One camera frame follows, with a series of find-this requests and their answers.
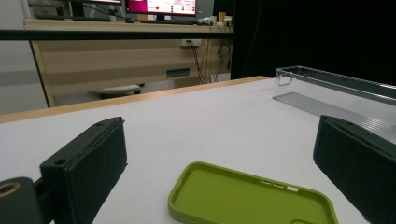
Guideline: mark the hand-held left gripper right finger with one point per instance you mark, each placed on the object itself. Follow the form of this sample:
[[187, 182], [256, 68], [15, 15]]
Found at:
[[358, 161]]

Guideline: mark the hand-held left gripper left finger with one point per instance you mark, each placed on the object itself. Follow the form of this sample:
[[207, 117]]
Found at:
[[90, 161]]

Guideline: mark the green phone case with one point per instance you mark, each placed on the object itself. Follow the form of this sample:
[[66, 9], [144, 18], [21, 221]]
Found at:
[[236, 199]]

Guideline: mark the clear plastic box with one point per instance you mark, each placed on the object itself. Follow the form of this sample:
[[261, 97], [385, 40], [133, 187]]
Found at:
[[336, 79]]

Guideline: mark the wooden desk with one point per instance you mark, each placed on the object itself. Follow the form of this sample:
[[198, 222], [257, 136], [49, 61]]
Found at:
[[109, 62]]

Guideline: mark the black curtain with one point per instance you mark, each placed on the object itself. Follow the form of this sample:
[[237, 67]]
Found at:
[[311, 34]]

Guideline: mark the white power strip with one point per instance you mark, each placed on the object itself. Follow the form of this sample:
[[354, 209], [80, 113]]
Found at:
[[194, 42]]

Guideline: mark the black keyboard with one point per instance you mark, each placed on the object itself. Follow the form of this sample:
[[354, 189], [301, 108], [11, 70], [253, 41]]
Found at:
[[168, 22]]

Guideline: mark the computer monitor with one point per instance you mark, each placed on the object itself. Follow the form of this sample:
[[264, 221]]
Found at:
[[162, 6]]

